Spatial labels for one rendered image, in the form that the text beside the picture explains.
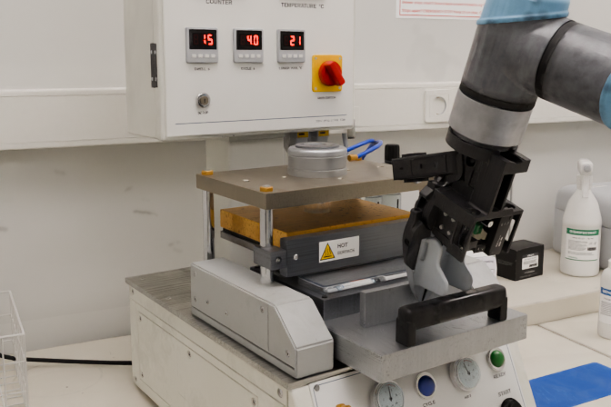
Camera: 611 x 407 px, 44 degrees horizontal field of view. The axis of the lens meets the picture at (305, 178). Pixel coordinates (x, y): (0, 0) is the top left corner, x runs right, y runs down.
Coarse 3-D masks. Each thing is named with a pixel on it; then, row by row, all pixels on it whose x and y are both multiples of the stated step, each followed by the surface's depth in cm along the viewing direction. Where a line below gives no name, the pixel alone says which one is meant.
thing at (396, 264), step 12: (360, 264) 96; (372, 264) 96; (384, 264) 96; (396, 264) 96; (300, 276) 90; (312, 276) 90; (324, 276) 90; (336, 276) 90; (348, 276) 90; (360, 276) 90; (372, 276) 90
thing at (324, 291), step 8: (400, 256) 99; (320, 272) 92; (400, 272) 92; (304, 280) 91; (360, 280) 89; (368, 280) 90; (376, 280) 90; (384, 280) 91; (392, 280) 92; (312, 288) 88; (320, 288) 86; (328, 288) 86; (336, 288) 87; (344, 288) 88; (352, 288) 88
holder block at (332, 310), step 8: (256, 272) 96; (280, 280) 92; (288, 280) 92; (296, 280) 92; (400, 280) 92; (296, 288) 89; (304, 288) 89; (360, 288) 89; (368, 288) 89; (312, 296) 86; (320, 296) 86; (328, 296) 86; (336, 296) 86; (344, 296) 86; (352, 296) 87; (320, 304) 85; (328, 304) 85; (336, 304) 86; (344, 304) 86; (352, 304) 87; (320, 312) 85; (328, 312) 85; (336, 312) 86; (344, 312) 86; (352, 312) 87
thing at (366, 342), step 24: (384, 288) 84; (408, 288) 86; (456, 288) 90; (360, 312) 83; (384, 312) 84; (336, 336) 81; (360, 336) 80; (384, 336) 80; (432, 336) 80; (456, 336) 81; (480, 336) 83; (504, 336) 85; (360, 360) 78; (384, 360) 75; (408, 360) 77; (432, 360) 79
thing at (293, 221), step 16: (240, 208) 103; (256, 208) 103; (288, 208) 103; (304, 208) 101; (320, 208) 100; (336, 208) 103; (352, 208) 103; (368, 208) 103; (384, 208) 103; (224, 224) 102; (240, 224) 98; (256, 224) 95; (288, 224) 93; (304, 224) 93; (320, 224) 93; (336, 224) 93; (352, 224) 94; (240, 240) 99; (256, 240) 95
